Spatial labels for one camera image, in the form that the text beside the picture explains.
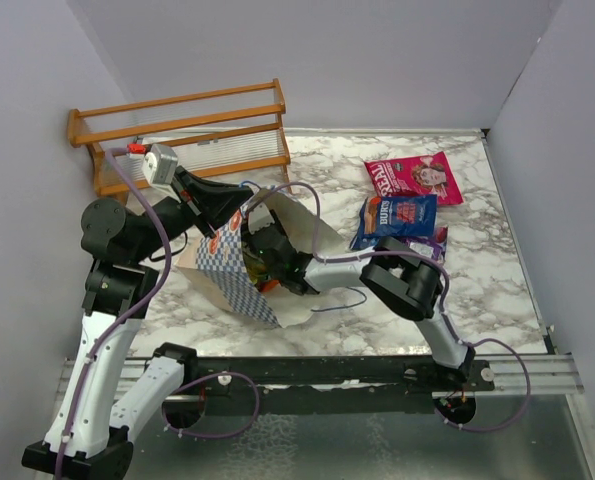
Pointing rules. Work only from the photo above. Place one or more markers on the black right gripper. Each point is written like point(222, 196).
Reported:
point(273, 227)

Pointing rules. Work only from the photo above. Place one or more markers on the blue Burts chips bag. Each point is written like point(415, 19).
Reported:
point(397, 216)

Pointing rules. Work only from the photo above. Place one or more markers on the blue checkered paper bag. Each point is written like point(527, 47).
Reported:
point(215, 266)

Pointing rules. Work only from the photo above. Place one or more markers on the wooden tiered shelf rack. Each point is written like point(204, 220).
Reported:
point(218, 132)

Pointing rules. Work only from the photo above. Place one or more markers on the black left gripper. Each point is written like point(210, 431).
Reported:
point(208, 201)

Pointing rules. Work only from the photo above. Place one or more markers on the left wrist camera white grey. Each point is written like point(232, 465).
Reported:
point(159, 165)

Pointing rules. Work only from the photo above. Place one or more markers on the green yellow snack packet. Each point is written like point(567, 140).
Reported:
point(258, 273)

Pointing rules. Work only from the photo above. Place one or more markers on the purple snack packet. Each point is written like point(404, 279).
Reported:
point(433, 246)

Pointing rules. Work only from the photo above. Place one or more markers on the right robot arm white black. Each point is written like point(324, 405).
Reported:
point(410, 285)

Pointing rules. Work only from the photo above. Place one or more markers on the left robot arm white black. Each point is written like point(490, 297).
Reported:
point(94, 432)

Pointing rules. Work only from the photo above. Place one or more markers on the blue Kettle chips bag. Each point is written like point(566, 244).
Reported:
point(361, 242)

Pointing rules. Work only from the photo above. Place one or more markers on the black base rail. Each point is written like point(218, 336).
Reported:
point(326, 385)

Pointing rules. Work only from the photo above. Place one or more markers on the pink Real crisps bag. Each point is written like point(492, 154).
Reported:
point(416, 176)

